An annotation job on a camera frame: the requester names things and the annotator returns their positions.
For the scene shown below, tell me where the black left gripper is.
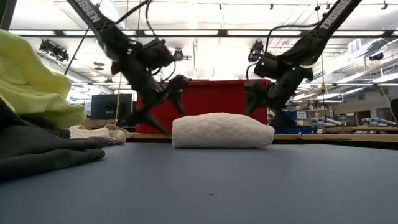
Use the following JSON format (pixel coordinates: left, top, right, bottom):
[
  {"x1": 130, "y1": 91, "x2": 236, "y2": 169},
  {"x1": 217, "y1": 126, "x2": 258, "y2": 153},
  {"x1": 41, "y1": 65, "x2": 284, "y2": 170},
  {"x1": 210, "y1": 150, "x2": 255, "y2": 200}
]
[{"x1": 111, "y1": 46, "x2": 190, "y2": 135}]

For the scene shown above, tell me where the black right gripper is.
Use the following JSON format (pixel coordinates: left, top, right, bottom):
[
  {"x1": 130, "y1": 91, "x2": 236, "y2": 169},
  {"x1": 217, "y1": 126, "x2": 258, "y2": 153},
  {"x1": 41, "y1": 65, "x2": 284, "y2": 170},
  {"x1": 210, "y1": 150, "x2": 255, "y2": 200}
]
[{"x1": 244, "y1": 63, "x2": 314, "y2": 130}]

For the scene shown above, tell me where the white textured towel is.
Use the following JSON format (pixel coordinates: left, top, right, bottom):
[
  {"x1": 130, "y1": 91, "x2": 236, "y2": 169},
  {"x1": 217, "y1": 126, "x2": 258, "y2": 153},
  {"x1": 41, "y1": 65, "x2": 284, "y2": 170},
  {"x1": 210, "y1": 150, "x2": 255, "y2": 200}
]
[{"x1": 171, "y1": 112, "x2": 276, "y2": 149}]

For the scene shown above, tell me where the dark grey sweatshirt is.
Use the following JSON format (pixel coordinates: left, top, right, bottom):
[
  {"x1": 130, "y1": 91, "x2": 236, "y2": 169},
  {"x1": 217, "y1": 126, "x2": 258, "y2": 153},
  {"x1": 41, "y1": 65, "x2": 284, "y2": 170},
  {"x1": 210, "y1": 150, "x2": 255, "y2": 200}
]
[{"x1": 0, "y1": 99, "x2": 110, "y2": 183}]

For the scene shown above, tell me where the yellow t-shirt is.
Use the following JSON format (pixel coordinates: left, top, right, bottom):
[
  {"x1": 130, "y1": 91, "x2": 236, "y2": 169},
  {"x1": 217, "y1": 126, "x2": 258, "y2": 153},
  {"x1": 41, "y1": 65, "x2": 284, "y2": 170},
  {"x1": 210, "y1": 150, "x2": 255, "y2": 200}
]
[{"x1": 0, "y1": 29, "x2": 88, "y2": 130}]

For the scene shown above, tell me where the blue shelf bin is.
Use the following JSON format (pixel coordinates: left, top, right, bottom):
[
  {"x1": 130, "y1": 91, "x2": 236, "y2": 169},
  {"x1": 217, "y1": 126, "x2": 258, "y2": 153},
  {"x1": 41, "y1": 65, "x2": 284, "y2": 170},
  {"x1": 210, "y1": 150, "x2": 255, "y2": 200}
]
[{"x1": 290, "y1": 110, "x2": 308, "y2": 120}]

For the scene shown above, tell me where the red plastic bin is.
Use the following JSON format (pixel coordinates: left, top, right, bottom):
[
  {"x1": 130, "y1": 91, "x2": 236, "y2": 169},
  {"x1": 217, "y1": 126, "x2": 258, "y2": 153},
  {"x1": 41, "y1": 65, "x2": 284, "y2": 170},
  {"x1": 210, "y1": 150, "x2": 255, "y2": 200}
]
[{"x1": 136, "y1": 79, "x2": 273, "y2": 134}]

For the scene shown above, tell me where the black computer monitor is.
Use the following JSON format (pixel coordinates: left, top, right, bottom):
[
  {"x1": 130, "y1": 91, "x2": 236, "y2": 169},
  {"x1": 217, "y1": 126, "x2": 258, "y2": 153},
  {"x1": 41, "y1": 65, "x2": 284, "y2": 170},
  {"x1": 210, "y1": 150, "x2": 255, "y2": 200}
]
[{"x1": 91, "y1": 93, "x2": 133, "y2": 121}]

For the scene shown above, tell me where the white garment with black print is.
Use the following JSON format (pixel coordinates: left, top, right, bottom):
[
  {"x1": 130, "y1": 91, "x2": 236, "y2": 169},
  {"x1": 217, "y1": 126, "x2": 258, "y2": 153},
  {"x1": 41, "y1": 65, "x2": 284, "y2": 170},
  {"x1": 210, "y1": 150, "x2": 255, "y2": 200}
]
[{"x1": 68, "y1": 124, "x2": 133, "y2": 145}]

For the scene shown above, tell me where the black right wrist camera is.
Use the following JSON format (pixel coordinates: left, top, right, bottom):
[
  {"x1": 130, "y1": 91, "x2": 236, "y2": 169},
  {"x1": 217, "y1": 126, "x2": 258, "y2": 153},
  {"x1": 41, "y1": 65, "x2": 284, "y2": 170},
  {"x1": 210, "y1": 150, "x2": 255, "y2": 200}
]
[{"x1": 254, "y1": 52, "x2": 282, "y2": 80}]

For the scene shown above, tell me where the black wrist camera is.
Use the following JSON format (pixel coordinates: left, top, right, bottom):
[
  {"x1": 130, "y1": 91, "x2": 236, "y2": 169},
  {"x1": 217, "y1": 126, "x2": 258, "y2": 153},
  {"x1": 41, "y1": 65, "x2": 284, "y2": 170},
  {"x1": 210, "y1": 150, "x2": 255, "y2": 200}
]
[
  {"x1": 139, "y1": 39, "x2": 174, "y2": 71},
  {"x1": 254, "y1": 52, "x2": 282, "y2": 80}
]

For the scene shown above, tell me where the thin yellowish hanging cord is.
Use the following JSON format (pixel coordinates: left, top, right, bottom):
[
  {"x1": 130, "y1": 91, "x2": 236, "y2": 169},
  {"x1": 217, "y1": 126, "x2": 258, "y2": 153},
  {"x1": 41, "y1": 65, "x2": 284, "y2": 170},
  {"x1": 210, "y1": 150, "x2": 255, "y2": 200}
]
[{"x1": 114, "y1": 73, "x2": 123, "y2": 127}]

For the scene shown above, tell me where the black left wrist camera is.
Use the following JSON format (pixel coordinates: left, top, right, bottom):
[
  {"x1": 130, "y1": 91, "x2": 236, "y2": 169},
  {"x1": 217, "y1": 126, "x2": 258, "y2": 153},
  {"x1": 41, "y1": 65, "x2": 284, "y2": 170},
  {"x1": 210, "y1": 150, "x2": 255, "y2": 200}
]
[{"x1": 139, "y1": 39, "x2": 174, "y2": 71}]

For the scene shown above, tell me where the black hanging ceiling camera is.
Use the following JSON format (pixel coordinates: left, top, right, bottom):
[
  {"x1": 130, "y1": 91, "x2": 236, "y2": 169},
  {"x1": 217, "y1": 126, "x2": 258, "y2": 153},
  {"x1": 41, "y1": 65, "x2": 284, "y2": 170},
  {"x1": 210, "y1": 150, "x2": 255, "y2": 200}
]
[{"x1": 248, "y1": 40, "x2": 269, "y2": 64}]

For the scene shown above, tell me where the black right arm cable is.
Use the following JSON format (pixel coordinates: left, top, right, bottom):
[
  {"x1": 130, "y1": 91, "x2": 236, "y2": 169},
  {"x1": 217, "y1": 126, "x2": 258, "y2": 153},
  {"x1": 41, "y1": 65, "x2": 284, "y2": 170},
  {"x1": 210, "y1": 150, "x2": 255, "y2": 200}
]
[{"x1": 264, "y1": 21, "x2": 321, "y2": 54}]

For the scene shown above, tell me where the overhead frame light bar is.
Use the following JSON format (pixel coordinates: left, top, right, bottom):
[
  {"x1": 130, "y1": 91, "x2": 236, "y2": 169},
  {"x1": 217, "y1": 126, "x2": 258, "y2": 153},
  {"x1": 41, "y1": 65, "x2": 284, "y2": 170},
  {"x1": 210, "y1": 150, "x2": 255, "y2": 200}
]
[{"x1": 9, "y1": 29, "x2": 398, "y2": 39}]

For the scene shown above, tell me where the thin black diagonal cable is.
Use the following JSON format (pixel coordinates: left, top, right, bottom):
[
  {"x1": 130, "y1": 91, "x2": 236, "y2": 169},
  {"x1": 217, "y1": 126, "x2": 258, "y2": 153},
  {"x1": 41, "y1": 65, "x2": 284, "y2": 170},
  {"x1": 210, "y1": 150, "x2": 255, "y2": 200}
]
[{"x1": 64, "y1": 27, "x2": 90, "y2": 76}]

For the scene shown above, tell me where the black ceiling camera cluster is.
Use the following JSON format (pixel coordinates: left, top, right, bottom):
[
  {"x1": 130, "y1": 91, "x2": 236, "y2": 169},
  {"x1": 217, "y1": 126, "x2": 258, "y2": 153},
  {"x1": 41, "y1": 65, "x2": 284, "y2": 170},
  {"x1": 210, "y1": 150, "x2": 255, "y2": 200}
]
[{"x1": 39, "y1": 39, "x2": 70, "y2": 62}]

